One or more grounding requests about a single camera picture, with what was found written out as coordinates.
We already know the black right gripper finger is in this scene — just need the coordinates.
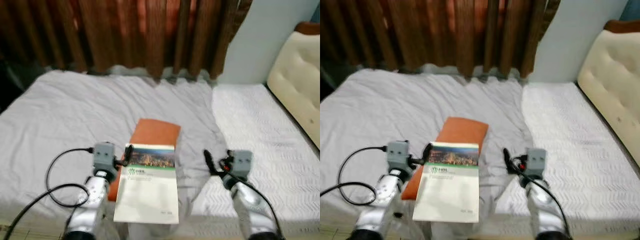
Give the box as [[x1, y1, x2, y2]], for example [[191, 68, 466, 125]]
[[203, 149, 221, 177], [502, 148, 520, 176]]

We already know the orange fleece cloth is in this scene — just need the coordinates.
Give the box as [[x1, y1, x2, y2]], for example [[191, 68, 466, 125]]
[[107, 118, 182, 203], [400, 117, 490, 202]]

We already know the white book with city photo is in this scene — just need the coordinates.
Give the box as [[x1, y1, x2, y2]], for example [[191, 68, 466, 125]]
[[412, 142, 481, 224], [113, 143, 180, 225]]

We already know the white quilted mattress cover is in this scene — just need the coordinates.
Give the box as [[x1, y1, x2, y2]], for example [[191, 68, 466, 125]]
[[192, 83, 321, 237], [492, 82, 640, 237]]

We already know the grey bed sheet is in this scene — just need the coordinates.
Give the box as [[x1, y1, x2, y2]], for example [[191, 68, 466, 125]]
[[320, 68, 535, 237], [0, 70, 230, 237]]

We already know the cream tufted headboard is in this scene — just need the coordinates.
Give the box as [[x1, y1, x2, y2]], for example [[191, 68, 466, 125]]
[[266, 22, 321, 149], [577, 20, 640, 167]]

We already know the brown pleated curtain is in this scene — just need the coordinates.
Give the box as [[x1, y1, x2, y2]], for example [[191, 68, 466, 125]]
[[320, 0, 562, 81], [0, 0, 254, 82]]

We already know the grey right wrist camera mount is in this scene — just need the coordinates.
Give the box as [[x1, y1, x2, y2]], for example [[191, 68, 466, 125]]
[[524, 147, 548, 181], [227, 149, 254, 182]]

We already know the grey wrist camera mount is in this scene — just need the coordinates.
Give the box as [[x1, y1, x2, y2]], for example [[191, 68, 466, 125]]
[[227, 149, 254, 182], [93, 142, 118, 174], [386, 140, 412, 173], [524, 147, 548, 181]]

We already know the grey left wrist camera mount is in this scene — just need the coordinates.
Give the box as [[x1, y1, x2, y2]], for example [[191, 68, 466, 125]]
[[386, 140, 412, 173], [93, 142, 118, 174]]

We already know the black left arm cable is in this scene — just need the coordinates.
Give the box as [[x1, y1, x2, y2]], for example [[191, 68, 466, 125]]
[[320, 145, 389, 207], [2, 147, 95, 240]]

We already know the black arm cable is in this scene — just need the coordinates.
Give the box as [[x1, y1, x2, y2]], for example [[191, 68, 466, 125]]
[[226, 169, 286, 240], [519, 167, 574, 239], [320, 145, 389, 207], [2, 147, 95, 240]]

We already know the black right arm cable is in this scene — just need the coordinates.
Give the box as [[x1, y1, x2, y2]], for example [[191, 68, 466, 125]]
[[519, 167, 574, 239], [226, 169, 286, 240]]

